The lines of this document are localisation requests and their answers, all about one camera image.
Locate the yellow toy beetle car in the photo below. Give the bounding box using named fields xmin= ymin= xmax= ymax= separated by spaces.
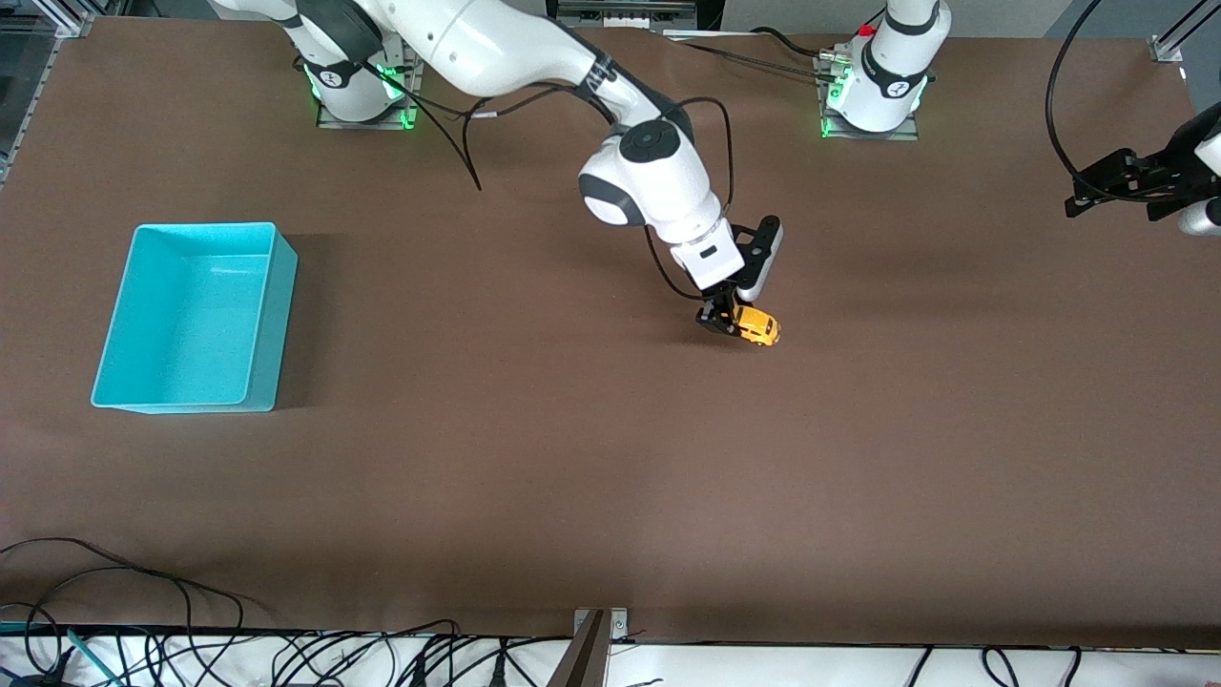
xmin=728 ymin=303 xmax=782 ymax=347

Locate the brown table mat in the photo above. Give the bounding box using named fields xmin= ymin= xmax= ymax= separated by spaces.
xmin=0 ymin=17 xmax=1221 ymax=650

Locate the dark metal bar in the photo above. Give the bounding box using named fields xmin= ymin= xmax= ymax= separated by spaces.
xmin=547 ymin=611 xmax=611 ymax=687

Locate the turquoise plastic bin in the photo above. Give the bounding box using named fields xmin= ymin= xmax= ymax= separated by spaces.
xmin=91 ymin=222 xmax=299 ymax=414

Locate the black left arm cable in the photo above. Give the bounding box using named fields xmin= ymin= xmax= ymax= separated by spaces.
xmin=1046 ymin=0 xmax=1146 ymax=201

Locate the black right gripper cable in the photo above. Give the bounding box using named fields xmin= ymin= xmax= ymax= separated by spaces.
xmin=644 ymin=95 xmax=735 ymax=302

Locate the aluminium frame rail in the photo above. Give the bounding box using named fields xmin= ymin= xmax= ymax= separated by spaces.
xmin=0 ymin=0 xmax=96 ymax=187
xmin=1159 ymin=0 xmax=1221 ymax=53

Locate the grey base cable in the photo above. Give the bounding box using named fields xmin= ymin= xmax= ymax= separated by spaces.
xmin=668 ymin=40 xmax=831 ymax=82

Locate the grey left arm base plate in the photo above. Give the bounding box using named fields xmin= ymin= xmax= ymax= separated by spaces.
xmin=818 ymin=52 xmax=921 ymax=142

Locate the black base cable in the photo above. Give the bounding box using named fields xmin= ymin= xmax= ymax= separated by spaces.
xmin=749 ymin=26 xmax=833 ymax=60

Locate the black right arm cable loop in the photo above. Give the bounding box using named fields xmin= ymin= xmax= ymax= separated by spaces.
xmin=377 ymin=57 xmax=611 ymax=192

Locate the grey metal frame box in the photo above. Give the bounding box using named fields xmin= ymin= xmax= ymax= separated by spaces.
xmin=546 ymin=0 xmax=723 ymax=31

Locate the silver metal bracket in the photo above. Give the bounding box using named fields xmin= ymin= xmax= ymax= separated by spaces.
xmin=572 ymin=608 xmax=630 ymax=642

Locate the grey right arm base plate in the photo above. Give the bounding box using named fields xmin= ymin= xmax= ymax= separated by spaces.
xmin=317 ymin=38 xmax=426 ymax=131

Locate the looped black cable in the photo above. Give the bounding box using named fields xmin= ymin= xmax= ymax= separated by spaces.
xmin=981 ymin=646 xmax=1024 ymax=687

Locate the long arched black cable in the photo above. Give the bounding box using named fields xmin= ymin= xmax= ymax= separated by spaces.
xmin=267 ymin=620 xmax=461 ymax=687

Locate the thin black cable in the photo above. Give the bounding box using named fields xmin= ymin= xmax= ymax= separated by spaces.
xmin=24 ymin=570 xmax=197 ymax=635
xmin=0 ymin=537 xmax=245 ymax=631

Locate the teal cable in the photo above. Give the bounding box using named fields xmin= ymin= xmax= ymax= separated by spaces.
xmin=0 ymin=622 xmax=125 ymax=687

